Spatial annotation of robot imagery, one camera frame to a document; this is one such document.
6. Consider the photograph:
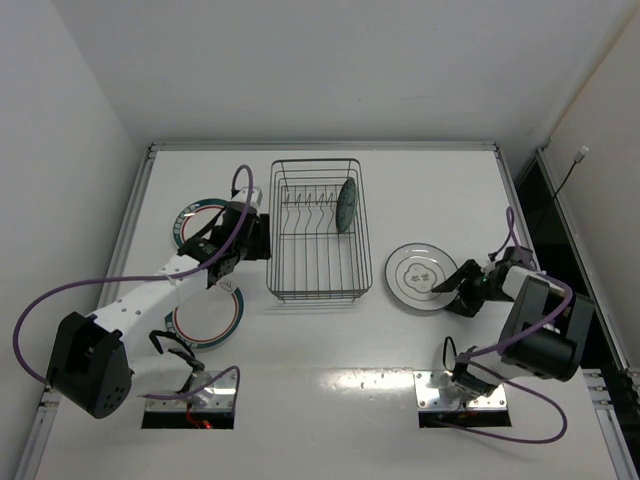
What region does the far green red rimmed plate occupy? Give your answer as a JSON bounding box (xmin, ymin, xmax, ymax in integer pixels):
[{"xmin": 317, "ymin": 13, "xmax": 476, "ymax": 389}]
[{"xmin": 171, "ymin": 198, "xmax": 227, "ymax": 247}]

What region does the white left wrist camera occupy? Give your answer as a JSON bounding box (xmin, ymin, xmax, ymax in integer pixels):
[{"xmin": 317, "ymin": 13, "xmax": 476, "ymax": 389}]
[{"xmin": 232, "ymin": 187, "xmax": 263, "ymax": 210}]

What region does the near green red rimmed plate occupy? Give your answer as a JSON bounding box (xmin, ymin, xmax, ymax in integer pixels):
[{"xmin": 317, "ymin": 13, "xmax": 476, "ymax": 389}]
[{"xmin": 164, "ymin": 280, "xmax": 245, "ymax": 351}]

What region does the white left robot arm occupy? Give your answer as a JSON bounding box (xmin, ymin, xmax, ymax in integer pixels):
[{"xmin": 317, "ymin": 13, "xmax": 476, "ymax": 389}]
[{"xmin": 46, "ymin": 201, "xmax": 271, "ymax": 419}]

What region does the green red rimmed plate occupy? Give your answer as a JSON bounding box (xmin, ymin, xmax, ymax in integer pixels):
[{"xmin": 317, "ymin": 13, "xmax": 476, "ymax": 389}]
[
  {"xmin": 164, "ymin": 280, "xmax": 245, "ymax": 351},
  {"xmin": 171, "ymin": 198, "xmax": 227, "ymax": 247}
]

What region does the black hanging usb cable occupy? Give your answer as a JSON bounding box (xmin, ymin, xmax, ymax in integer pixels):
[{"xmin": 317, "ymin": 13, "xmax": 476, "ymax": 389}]
[{"xmin": 529, "ymin": 145, "xmax": 590, "ymax": 236}]

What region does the blue floral green plate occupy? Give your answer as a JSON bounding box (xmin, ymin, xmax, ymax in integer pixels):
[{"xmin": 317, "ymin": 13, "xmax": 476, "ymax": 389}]
[{"xmin": 335, "ymin": 177, "xmax": 358, "ymax": 233}]

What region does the metal base plate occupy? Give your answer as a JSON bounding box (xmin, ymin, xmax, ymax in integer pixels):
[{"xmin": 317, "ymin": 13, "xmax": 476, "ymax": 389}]
[
  {"xmin": 145, "ymin": 366, "xmax": 240, "ymax": 414},
  {"xmin": 413, "ymin": 370, "xmax": 508, "ymax": 413}
]

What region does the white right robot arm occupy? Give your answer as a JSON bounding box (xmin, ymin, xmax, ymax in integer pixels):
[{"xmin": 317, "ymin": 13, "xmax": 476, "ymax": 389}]
[{"xmin": 433, "ymin": 246, "xmax": 594, "ymax": 402}]

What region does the aluminium table frame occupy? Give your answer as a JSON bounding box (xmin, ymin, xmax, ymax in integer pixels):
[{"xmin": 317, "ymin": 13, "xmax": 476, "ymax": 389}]
[{"xmin": 13, "ymin": 141, "xmax": 640, "ymax": 480}]

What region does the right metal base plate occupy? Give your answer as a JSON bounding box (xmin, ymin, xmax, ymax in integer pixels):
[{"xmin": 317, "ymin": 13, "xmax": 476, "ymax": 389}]
[{"xmin": 413, "ymin": 370, "xmax": 508, "ymax": 413}]

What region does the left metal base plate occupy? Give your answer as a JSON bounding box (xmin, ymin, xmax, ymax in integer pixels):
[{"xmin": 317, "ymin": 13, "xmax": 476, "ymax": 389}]
[{"xmin": 145, "ymin": 366, "xmax": 240, "ymax": 414}]

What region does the grey wire dish rack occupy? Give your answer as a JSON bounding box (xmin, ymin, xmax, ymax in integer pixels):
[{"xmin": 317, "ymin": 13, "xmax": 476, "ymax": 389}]
[{"xmin": 266, "ymin": 158, "xmax": 373, "ymax": 303}]

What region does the white plate teal rim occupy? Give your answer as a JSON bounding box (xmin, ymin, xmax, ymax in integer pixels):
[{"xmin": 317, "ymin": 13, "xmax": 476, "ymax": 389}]
[{"xmin": 384, "ymin": 243, "xmax": 458, "ymax": 313}]

